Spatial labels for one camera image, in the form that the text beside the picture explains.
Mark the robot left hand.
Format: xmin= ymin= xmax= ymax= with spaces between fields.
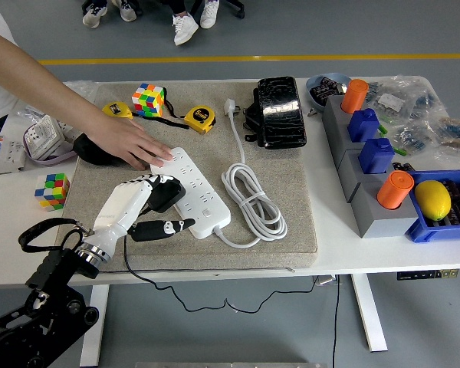
xmin=82 ymin=172 xmax=196 ymax=256

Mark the person's left hand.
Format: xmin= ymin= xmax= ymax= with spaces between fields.
xmin=83 ymin=111 xmax=175 ymax=172

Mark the thin black plug cord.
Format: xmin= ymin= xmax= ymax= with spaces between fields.
xmin=123 ymin=234 xmax=316 ymax=314

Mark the black plug adapter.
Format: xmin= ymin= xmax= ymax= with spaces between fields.
xmin=147 ymin=176 xmax=186 ymax=214

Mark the white power strip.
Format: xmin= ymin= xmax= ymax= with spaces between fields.
xmin=149 ymin=146 xmax=232 ymax=241

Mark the small yellow tape measure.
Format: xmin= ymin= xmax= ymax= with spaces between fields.
xmin=101 ymin=101 xmax=133 ymax=120

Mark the large colourful puzzle cube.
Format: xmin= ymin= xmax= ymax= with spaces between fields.
xmin=131 ymin=82 xmax=166 ymax=117

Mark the white socket panel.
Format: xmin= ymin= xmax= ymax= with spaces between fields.
xmin=22 ymin=114 xmax=67 ymax=160
xmin=57 ymin=118 xmax=81 ymax=141

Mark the plastic bag of metal screws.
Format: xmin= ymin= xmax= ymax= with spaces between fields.
xmin=17 ymin=80 xmax=99 ymax=123

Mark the small colourful puzzle cube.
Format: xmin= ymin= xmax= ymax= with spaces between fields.
xmin=34 ymin=172 xmax=71 ymax=211

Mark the yellow tape measure marked 5m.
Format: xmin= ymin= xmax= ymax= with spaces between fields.
xmin=183 ymin=106 xmax=217 ymax=135

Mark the white circuit breaker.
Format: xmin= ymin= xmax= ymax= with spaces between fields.
xmin=0 ymin=135 xmax=27 ymax=177

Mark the white table leg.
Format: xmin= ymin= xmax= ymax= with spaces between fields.
xmin=350 ymin=274 xmax=389 ymax=353
xmin=79 ymin=284 xmax=110 ymax=368

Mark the white grey sneaker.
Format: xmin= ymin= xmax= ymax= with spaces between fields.
xmin=82 ymin=3 xmax=108 ymax=28
xmin=110 ymin=0 xmax=138 ymax=22

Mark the person's leg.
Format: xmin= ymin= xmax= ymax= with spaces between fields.
xmin=159 ymin=0 xmax=189 ymax=18

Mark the glossy black case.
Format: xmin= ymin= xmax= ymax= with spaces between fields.
xmin=256 ymin=75 xmax=307 ymax=150

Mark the grey-brown mat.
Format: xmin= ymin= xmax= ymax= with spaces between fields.
xmin=52 ymin=80 xmax=318 ymax=274

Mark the black chair base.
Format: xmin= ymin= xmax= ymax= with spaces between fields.
xmin=220 ymin=0 xmax=246 ymax=20

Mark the blue bowl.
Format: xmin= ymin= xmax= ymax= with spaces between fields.
xmin=305 ymin=73 xmax=353 ymax=114

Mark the black components pile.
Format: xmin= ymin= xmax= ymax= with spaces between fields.
xmin=310 ymin=76 xmax=348 ymax=107

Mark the grey holder block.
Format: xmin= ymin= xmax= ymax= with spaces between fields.
xmin=321 ymin=94 xmax=354 ymax=133
xmin=348 ymin=178 xmax=422 ymax=239
xmin=327 ymin=122 xmax=369 ymax=169
xmin=337 ymin=147 xmax=394 ymax=202

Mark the orange cylinder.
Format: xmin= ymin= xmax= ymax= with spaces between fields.
xmin=341 ymin=78 xmax=370 ymax=114
xmin=376 ymin=170 xmax=415 ymax=211

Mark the blue block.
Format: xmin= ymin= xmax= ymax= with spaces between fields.
xmin=347 ymin=107 xmax=380 ymax=143
xmin=358 ymin=137 xmax=396 ymax=176

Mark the plastic bag with white label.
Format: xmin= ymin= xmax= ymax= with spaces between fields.
xmin=366 ymin=75 xmax=442 ymax=123

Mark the plastic bag of blue resistors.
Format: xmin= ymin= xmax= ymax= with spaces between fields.
xmin=390 ymin=114 xmax=442 ymax=156

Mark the blue plastic bin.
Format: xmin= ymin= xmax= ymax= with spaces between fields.
xmin=404 ymin=168 xmax=460 ymax=244

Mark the yellow lemon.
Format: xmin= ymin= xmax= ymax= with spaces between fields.
xmin=413 ymin=180 xmax=452 ymax=222

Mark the black table control panel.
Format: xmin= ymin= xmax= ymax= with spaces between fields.
xmin=396 ymin=269 xmax=460 ymax=281

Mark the plastic bag of brown resistors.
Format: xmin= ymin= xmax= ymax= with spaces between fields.
xmin=432 ymin=110 xmax=460 ymax=166

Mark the black lanyard strap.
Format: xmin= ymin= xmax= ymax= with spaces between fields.
xmin=137 ymin=88 xmax=191 ymax=130

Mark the purple ribbon strap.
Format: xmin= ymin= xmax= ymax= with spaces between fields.
xmin=25 ymin=145 xmax=77 ymax=167

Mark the white power strip cable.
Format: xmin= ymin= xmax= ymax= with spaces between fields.
xmin=213 ymin=98 xmax=288 ymax=248

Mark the grey metal bracket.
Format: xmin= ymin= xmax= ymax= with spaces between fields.
xmin=314 ymin=274 xmax=342 ymax=287

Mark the black hanging cable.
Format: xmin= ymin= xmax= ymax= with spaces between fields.
xmin=331 ymin=274 xmax=340 ymax=368

